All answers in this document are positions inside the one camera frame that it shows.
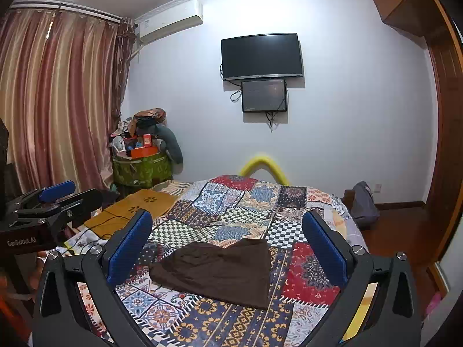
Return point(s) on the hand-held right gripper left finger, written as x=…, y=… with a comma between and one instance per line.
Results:
x=128, y=249

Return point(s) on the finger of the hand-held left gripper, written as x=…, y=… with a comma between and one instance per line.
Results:
x=56, y=191
x=77, y=204

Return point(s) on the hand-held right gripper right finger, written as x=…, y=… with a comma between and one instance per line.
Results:
x=323, y=249

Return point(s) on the brown garment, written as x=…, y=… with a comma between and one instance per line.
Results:
x=220, y=274

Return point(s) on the pile of colourful clothes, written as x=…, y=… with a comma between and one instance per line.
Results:
x=150, y=117

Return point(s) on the mustard yellow mat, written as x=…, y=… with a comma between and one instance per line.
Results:
x=144, y=202

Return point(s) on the grey backpack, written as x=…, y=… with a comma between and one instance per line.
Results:
x=364, y=206

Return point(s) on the orange printed bed sheet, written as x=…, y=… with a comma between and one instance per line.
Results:
x=361, y=311

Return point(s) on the green storage bag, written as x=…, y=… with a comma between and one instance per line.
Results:
x=143, y=171

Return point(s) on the striped pink curtain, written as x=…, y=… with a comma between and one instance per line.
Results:
x=61, y=108

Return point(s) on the orange box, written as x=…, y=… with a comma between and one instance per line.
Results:
x=144, y=152

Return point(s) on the small red box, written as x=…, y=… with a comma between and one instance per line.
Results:
x=147, y=140

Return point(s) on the patchwork printed blanket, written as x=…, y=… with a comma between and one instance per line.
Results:
x=231, y=209

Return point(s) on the yellow foam tube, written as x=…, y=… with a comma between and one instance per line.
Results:
x=266, y=161

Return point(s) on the pink slipper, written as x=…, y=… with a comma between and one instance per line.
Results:
x=434, y=303

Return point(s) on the white air conditioner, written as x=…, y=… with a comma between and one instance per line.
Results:
x=170, y=21

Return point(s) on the wooden wardrobe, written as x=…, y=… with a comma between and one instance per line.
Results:
x=445, y=79

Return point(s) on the white wall socket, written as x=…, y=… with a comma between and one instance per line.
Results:
x=377, y=188

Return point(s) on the small black wall screen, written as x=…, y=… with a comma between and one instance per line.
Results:
x=264, y=95

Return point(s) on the white curtain rail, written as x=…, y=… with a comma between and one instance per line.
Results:
x=65, y=10

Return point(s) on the black wall television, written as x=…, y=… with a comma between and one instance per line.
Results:
x=260, y=56

